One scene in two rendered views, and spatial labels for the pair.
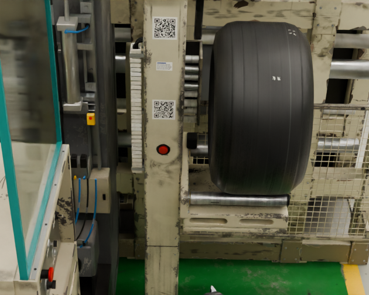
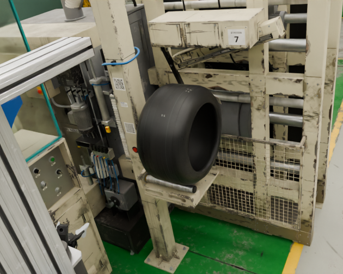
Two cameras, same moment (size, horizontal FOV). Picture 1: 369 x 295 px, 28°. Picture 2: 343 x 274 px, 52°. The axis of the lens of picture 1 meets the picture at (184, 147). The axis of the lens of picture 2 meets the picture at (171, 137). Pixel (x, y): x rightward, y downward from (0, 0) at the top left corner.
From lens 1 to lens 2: 1.42 m
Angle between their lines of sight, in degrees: 31
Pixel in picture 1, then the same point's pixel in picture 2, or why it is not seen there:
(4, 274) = not seen: outside the picture
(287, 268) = (258, 235)
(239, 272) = (230, 230)
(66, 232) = (75, 182)
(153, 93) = (123, 118)
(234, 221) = (166, 195)
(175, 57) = (127, 100)
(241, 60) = (149, 104)
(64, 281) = (60, 205)
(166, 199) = not seen: hidden behind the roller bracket
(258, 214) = (177, 194)
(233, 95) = (141, 122)
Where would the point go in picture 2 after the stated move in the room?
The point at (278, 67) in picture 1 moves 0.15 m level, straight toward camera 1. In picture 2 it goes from (166, 109) to (147, 122)
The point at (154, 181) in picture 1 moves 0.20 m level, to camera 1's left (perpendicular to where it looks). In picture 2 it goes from (136, 166) to (112, 160)
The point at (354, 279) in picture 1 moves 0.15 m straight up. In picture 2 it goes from (296, 253) to (296, 239)
